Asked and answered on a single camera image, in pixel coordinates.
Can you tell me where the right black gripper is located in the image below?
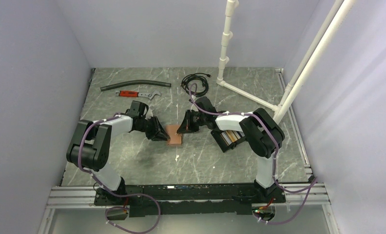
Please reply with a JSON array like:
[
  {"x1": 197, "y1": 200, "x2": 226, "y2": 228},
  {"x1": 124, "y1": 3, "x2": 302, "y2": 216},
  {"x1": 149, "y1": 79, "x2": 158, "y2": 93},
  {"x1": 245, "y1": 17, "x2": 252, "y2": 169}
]
[{"x1": 176, "y1": 110, "x2": 207, "y2": 134}]

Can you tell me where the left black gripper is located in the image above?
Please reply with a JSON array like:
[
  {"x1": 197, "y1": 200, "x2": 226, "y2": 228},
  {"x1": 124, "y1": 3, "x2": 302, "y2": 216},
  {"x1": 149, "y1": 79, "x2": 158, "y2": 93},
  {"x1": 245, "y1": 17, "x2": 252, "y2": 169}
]
[{"x1": 136, "y1": 116, "x2": 170, "y2": 141}]

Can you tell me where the brown leather card holder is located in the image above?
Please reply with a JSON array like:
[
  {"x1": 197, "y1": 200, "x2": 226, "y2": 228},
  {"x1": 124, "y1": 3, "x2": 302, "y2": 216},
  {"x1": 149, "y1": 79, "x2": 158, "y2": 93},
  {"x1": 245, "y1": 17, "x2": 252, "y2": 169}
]
[{"x1": 165, "y1": 124, "x2": 182, "y2": 147}]

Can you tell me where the black card box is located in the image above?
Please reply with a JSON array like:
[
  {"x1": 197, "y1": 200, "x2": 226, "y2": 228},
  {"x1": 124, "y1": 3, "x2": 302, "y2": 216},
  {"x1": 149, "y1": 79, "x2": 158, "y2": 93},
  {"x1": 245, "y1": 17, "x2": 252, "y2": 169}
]
[{"x1": 211, "y1": 130, "x2": 246, "y2": 153}]

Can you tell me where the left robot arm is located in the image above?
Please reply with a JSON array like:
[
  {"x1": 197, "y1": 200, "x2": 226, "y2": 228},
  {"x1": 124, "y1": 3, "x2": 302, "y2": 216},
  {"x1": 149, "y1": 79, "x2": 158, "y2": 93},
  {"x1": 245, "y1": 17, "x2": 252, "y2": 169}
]
[{"x1": 66, "y1": 101, "x2": 170, "y2": 205}]

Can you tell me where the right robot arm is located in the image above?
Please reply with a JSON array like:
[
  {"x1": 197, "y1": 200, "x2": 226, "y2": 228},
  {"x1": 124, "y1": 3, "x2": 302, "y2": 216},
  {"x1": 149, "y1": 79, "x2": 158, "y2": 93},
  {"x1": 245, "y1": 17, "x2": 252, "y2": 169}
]
[{"x1": 177, "y1": 97, "x2": 285, "y2": 202}]

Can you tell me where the white card stack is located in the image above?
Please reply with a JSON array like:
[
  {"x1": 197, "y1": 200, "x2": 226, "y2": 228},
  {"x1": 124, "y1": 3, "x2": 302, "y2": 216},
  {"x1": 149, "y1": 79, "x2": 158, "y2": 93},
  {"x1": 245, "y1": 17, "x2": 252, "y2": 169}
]
[{"x1": 220, "y1": 132, "x2": 232, "y2": 146}]

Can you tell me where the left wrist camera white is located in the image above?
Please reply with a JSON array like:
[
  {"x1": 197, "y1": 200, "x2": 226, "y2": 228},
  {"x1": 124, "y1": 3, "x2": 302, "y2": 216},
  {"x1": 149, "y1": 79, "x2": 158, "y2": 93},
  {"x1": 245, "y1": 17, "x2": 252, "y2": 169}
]
[{"x1": 145, "y1": 108, "x2": 154, "y2": 119}]

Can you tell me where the coiled black cable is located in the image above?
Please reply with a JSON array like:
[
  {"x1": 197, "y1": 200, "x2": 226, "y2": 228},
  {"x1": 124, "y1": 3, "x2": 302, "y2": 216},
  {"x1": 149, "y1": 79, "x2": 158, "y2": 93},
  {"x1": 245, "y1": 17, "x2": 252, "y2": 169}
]
[{"x1": 180, "y1": 73, "x2": 211, "y2": 98}]

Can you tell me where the black rubber hose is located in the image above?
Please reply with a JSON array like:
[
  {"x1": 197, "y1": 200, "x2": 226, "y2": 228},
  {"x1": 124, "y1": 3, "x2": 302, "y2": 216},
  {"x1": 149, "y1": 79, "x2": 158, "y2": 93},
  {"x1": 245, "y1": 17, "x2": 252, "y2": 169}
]
[{"x1": 100, "y1": 79, "x2": 172, "y2": 92}]

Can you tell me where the red handled adjustable wrench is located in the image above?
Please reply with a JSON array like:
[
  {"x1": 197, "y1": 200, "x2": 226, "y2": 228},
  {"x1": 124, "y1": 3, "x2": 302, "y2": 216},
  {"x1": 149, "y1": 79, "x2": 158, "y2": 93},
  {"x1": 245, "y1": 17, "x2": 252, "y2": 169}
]
[{"x1": 115, "y1": 90, "x2": 161, "y2": 100}]

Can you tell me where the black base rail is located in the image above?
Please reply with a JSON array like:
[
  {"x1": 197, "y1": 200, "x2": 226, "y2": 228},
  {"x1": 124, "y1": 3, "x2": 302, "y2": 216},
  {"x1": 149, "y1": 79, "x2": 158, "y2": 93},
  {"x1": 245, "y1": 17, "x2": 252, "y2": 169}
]
[{"x1": 94, "y1": 182, "x2": 286, "y2": 217}]

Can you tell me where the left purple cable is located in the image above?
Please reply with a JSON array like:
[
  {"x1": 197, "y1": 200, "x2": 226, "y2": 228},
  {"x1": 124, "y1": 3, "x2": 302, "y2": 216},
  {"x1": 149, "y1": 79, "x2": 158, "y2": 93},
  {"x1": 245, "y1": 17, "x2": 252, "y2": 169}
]
[{"x1": 77, "y1": 113, "x2": 161, "y2": 234}]

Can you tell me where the aluminium extrusion frame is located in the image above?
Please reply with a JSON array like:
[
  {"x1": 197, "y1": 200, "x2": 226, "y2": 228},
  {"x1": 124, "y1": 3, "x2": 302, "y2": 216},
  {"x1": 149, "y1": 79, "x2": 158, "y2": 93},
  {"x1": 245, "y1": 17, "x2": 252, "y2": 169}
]
[{"x1": 38, "y1": 183, "x2": 340, "y2": 234}]

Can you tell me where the white pvc pipe frame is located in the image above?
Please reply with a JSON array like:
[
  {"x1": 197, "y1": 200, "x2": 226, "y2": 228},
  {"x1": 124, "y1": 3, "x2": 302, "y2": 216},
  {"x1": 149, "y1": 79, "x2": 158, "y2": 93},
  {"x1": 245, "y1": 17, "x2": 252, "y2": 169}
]
[{"x1": 213, "y1": 0, "x2": 354, "y2": 120}]

